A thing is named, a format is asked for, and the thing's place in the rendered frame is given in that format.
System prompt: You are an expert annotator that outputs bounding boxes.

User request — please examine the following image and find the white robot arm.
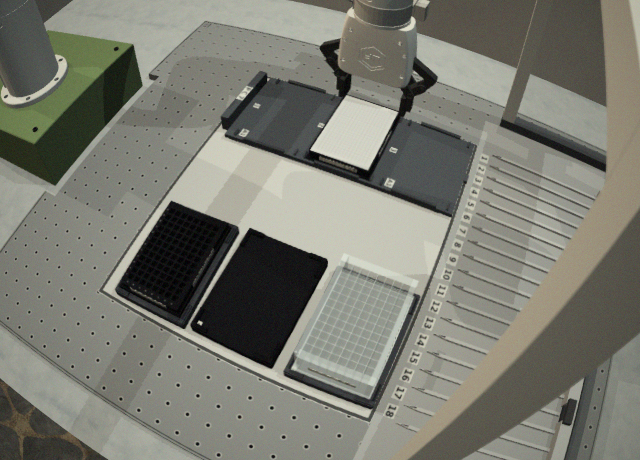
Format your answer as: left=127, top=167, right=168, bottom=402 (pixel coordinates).
left=0, top=0, right=430, bottom=108

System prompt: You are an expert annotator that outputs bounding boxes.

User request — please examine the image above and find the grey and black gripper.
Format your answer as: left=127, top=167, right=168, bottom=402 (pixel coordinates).
left=320, top=8, right=438, bottom=117

